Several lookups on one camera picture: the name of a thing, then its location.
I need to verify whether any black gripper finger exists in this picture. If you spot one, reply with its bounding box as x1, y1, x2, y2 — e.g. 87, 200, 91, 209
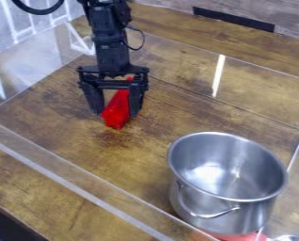
130, 84, 145, 117
81, 83, 105, 115

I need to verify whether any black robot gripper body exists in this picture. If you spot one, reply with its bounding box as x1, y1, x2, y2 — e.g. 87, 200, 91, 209
75, 32, 151, 92

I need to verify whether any red plastic block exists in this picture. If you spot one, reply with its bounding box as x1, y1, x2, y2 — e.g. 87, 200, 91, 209
101, 75, 137, 131

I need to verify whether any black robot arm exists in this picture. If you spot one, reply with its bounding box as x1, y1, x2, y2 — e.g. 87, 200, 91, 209
77, 0, 150, 117

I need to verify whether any silver metal pot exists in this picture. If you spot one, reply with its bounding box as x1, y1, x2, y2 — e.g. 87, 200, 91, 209
167, 132, 289, 235

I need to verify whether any red object under pot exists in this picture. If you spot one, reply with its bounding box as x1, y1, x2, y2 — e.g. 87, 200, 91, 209
189, 231, 270, 241

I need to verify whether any silver metal object corner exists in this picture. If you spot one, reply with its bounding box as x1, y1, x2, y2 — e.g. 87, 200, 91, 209
267, 234, 299, 241

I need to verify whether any clear acrylic front barrier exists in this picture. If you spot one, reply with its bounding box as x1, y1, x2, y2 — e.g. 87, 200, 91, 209
0, 124, 219, 241

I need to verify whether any clear acrylic triangle bracket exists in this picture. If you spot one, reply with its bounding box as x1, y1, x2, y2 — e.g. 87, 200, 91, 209
66, 23, 97, 56

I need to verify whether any black cable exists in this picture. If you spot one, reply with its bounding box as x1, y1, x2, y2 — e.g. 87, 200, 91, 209
11, 0, 67, 16

